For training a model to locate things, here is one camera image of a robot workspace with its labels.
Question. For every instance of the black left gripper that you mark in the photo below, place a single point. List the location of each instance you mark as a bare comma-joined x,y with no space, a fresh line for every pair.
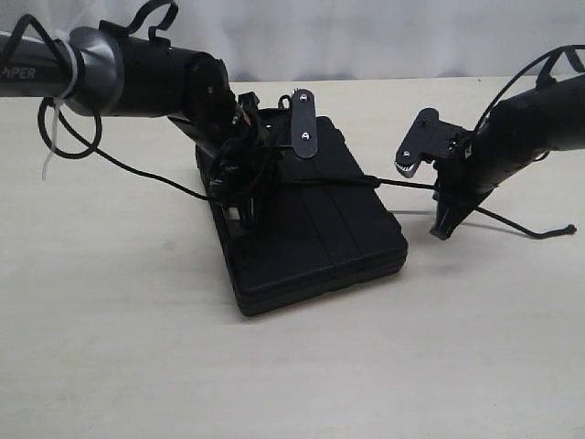
243,167

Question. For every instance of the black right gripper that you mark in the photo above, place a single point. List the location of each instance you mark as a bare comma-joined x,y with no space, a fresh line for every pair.
472,170

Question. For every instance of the black plastic carrying case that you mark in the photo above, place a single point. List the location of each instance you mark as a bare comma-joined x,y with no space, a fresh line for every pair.
309,241

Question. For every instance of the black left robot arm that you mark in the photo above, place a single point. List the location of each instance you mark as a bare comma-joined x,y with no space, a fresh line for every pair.
106,72

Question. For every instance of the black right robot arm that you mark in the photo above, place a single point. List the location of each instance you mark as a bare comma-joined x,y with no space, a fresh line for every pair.
516,133

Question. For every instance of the white backdrop curtain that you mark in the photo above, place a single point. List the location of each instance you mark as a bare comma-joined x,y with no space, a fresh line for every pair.
366,40

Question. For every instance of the white zip tie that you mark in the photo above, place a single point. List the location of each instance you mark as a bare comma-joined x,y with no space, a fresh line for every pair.
64,38

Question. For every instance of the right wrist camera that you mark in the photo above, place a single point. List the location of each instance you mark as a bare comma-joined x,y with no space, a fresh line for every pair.
429,139

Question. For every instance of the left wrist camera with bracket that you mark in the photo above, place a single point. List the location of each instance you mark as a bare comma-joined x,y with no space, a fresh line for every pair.
300,123

